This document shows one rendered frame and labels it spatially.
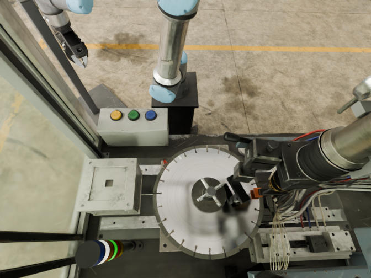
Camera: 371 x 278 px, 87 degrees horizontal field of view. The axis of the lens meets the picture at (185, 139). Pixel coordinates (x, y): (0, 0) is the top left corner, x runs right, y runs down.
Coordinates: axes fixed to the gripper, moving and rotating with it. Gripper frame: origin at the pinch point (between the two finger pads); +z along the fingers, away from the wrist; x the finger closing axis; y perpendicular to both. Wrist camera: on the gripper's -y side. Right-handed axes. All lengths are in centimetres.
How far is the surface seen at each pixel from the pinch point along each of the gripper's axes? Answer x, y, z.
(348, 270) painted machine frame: -13, -114, -13
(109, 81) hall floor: -28, 75, 91
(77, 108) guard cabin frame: 13.9, -28.8, -10.2
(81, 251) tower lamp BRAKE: 29, -72, -25
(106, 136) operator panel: 11.2, -33.9, 6.3
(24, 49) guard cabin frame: 15.3, -28.8, -34.7
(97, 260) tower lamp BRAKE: 27, -75, -25
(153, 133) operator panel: -4.0, -46.4, 4.4
